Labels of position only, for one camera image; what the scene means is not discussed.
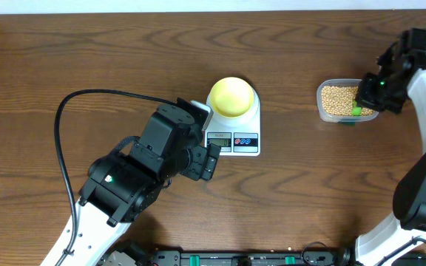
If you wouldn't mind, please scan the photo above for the green plastic scoop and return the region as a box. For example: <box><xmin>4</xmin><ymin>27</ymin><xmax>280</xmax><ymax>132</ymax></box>
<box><xmin>351</xmin><ymin>102</ymin><xmax>362</xmax><ymax>116</ymax></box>

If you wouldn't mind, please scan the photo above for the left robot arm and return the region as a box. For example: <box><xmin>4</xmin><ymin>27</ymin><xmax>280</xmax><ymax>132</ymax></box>
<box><xmin>42</xmin><ymin>99</ymin><xmax>220</xmax><ymax>265</ymax></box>

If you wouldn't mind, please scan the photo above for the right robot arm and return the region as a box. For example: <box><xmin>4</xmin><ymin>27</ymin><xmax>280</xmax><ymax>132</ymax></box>
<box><xmin>349</xmin><ymin>28</ymin><xmax>426</xmax><ymax>265</ymax></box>

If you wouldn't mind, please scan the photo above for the white digital kitchen scale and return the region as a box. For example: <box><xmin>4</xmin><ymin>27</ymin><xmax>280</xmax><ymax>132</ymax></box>
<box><xmin>204</xmin><ymin>82</ymin><xmax>261</xmax><ymax>157</ymax></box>

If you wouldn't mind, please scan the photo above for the yellow bowl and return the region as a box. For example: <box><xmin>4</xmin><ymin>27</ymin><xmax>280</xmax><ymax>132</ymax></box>
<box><xmin>209</xmin><ymin>77</ymin><xmax>254</xmax><ymax>117</ymax></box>

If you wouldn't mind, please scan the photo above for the clear container of soybeans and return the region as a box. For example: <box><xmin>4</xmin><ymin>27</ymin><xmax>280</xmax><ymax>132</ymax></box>
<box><xmin>316</xmin><ymin>78</ymin><xmax>379</xmax><ymax>123</ymax></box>

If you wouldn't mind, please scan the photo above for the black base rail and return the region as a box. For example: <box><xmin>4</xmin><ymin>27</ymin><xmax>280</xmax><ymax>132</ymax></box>
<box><xmin>137</xmin><ymin>248</ymin><xmax>351</xmax><ymax>266</ymax></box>

